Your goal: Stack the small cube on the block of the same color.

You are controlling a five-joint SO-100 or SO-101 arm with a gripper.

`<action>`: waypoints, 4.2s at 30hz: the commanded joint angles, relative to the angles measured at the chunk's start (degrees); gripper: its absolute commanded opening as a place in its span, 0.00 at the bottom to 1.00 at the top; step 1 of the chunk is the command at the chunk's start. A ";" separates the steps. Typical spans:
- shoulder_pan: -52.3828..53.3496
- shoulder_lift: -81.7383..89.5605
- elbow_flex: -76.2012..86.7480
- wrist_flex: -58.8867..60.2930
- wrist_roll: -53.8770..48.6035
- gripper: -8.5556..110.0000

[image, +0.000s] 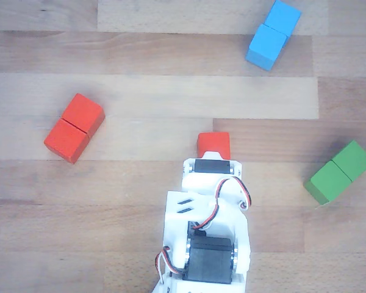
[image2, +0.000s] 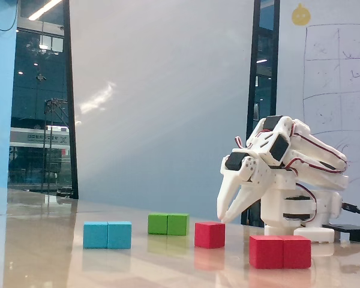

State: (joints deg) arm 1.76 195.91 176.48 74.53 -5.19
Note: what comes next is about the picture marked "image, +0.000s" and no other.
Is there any long blue block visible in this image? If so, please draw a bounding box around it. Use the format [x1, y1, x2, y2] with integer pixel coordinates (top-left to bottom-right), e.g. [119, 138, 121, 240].
[245, 0, 303, 72]

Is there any base servo cable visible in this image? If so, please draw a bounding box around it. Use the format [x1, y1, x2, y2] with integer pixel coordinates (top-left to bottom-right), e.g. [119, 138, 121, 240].
[154, 245, 171, 284]

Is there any long red block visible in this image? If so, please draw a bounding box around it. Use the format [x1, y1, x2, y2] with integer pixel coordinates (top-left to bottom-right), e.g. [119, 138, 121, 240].
[43, 93, 106, 165]

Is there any long green block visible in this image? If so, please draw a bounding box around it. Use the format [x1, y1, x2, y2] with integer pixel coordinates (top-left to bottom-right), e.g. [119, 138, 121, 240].
[303, 139, 366, 206]

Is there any forearm servo cable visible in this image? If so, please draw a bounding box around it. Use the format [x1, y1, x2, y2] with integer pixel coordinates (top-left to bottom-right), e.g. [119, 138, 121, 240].
[192, 176, 253, 230]

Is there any small red cube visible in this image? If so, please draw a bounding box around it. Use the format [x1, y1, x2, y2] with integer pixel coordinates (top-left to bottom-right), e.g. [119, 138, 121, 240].
[196, 132, 232, 160]

